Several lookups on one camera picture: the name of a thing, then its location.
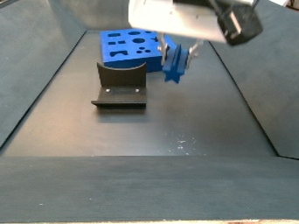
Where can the blue shape-hole block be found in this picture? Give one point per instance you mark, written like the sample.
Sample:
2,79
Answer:
130,47

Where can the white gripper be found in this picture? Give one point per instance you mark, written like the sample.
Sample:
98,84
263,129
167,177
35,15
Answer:
189,18

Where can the black curved fixture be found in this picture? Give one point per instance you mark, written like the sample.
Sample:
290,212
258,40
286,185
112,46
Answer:
122,87

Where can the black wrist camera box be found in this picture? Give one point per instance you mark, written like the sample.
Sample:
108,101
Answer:
238,21

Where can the blue star prism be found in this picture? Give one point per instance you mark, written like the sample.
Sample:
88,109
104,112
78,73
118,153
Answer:
175,64

